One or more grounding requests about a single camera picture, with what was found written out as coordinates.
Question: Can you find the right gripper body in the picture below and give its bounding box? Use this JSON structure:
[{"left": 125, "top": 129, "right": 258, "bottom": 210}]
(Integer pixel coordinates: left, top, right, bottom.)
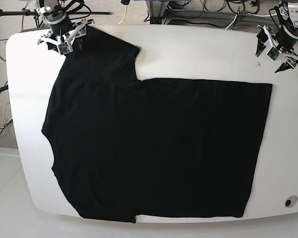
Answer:
[{"left": 37, "top": 17, "right": 94, "bottom": 47}]

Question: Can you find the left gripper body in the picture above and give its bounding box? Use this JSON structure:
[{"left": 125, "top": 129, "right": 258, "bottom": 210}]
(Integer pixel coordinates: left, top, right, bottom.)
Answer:
[{"left": 257, "top": 23, "right": 298, "bottom": 67}]

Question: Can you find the black T-shirt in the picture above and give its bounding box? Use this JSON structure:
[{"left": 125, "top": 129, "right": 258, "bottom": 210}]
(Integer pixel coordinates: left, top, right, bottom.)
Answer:
[{"left": 42, "top": 26, "right": 273, "bottom": 223}]

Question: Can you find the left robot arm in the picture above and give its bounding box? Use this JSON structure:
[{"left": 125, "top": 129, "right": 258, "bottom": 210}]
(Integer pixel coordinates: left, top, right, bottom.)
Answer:
[{"left": 255, "top": 0, "right": 298, "bottom": 73}]

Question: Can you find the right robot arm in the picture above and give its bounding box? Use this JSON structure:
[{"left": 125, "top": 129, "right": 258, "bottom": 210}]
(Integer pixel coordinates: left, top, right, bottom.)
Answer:
[{"left": 36, "top": 0, "right": 94, "bottom": 56}]

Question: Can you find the black tripod stand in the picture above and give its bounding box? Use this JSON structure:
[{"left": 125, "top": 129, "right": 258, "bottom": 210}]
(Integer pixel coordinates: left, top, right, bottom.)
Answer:
[{"left": 0, "top": 0, "right": 111, "bottom": 28}]

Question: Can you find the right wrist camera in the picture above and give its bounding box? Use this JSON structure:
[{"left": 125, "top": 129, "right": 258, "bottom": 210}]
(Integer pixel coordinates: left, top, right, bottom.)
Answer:
[{"left": 57, "top": 42, "right": 73, "bottom": 56}]

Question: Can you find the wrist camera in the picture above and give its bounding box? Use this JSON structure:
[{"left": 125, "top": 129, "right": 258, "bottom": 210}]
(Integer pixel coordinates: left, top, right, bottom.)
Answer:
[
  {"left": 57, "top": 42, "right": 73, "bottom": 56},
  {"left": 266, "top": 47, "right": 281, "bottom": 61}
]

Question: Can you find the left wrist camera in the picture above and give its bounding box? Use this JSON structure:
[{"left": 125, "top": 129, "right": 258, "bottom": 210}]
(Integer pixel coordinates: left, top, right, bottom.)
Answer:
[{"left": 266, "top": 47, "right": 281, "bottom": 61}]

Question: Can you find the white cable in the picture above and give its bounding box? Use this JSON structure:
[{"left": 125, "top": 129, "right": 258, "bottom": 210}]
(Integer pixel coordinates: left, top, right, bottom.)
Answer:
[{"left": 225, "top": 9, "right": 276, "bottom": 30}]

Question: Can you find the yellow floor cable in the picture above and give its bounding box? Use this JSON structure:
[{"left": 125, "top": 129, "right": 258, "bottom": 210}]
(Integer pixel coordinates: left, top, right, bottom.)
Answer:
[{"left": 118, "top": 3, "right": 129, "bottom": 25}]

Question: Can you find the grey metal base frame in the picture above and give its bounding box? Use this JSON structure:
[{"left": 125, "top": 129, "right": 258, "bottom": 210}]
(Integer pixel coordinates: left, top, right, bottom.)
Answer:
[{"left": 144, "top": 0, "right": 281, "bottom": 32}]

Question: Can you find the table cable grommet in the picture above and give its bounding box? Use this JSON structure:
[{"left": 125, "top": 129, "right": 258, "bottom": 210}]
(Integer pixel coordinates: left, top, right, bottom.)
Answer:
[{"left": 285, "top": 195, "right": 298, "bottom": 208}]

